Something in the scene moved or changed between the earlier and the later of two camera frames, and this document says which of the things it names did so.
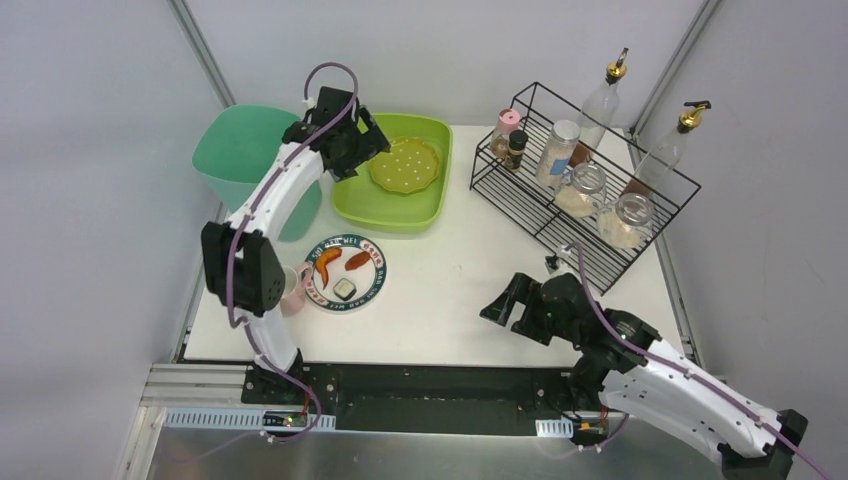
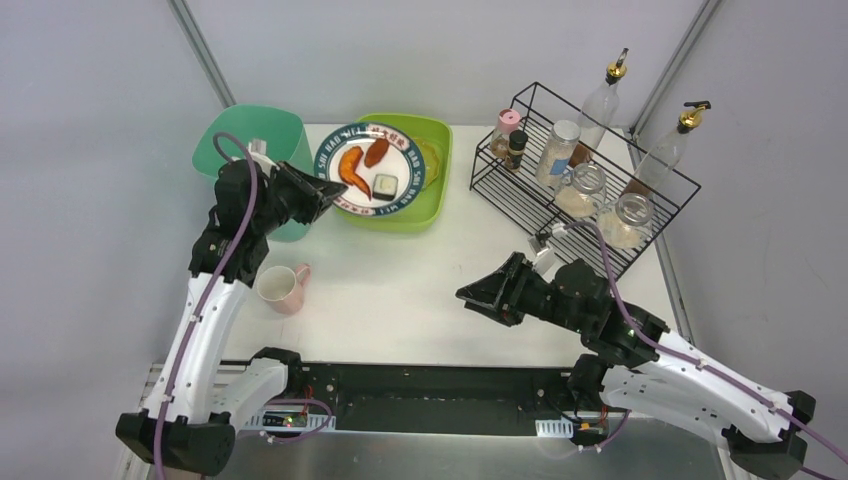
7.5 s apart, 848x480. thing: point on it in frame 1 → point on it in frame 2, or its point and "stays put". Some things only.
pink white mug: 294,286 stays put
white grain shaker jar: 557,153 stays put
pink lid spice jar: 508,120 stays put
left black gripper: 266,285 → 287,192
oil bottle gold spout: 666,155 stays put
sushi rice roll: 344,289 → 385,187
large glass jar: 626,223 stays put
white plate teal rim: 349,273 → 382,165
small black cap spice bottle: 517,143 stays put
